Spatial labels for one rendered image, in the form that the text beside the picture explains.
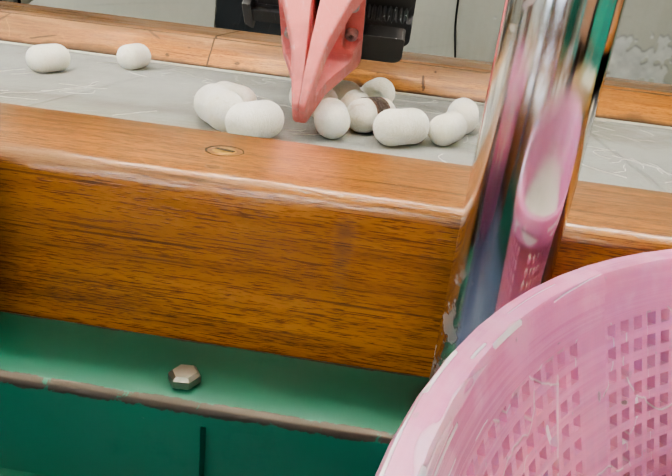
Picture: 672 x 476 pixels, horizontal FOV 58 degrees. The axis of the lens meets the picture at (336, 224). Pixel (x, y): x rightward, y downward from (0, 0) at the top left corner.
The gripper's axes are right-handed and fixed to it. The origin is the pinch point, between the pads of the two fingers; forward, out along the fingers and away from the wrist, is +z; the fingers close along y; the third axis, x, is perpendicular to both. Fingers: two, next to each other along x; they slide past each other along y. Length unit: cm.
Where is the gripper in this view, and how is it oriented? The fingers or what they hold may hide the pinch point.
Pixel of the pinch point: (301, 102)
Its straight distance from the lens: 31.3
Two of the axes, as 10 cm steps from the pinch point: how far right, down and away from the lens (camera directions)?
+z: -1.5, 8.7, -4.7
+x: -0.2, 4.7, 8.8
